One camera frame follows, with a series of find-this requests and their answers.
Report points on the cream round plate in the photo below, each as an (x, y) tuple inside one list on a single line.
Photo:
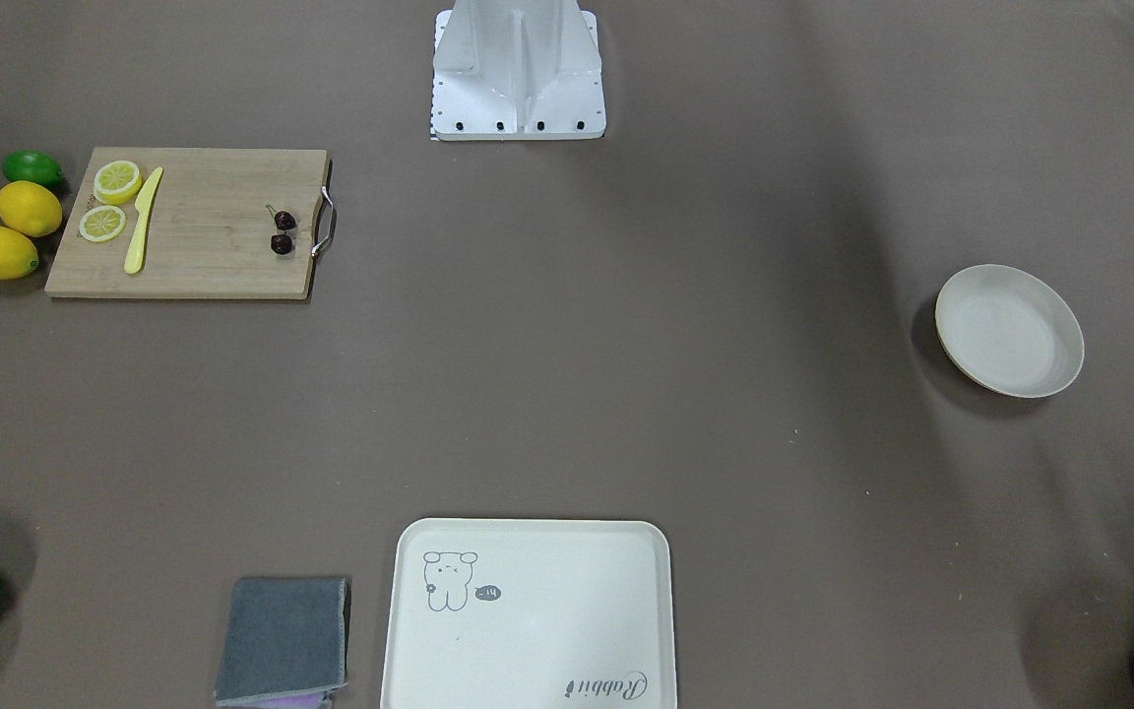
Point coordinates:
[(1009, 331)]

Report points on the cream rabbit tray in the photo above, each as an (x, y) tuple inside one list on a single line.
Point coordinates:
[(528, 613)]

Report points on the bamboo cutting board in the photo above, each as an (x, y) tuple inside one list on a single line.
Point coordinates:
[(210, 233)]

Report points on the grey folded cloth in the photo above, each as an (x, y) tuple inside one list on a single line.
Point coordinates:
[(285, 643)]

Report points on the yellow plastic knife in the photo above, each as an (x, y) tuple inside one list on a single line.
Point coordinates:
[(136, 252)]

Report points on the lemon slice near lime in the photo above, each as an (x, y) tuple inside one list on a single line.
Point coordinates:
[(117, 182)]

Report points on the lemon slice near lemons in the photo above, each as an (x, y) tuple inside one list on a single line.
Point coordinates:
[(102, 223)]

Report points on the yellow lemon near lime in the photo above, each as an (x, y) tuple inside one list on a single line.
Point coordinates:
[(30, 209)]

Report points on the green lime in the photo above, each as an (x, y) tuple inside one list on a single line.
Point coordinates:
[(34, 166)]

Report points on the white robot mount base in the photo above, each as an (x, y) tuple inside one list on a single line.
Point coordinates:
[(516, 71)]

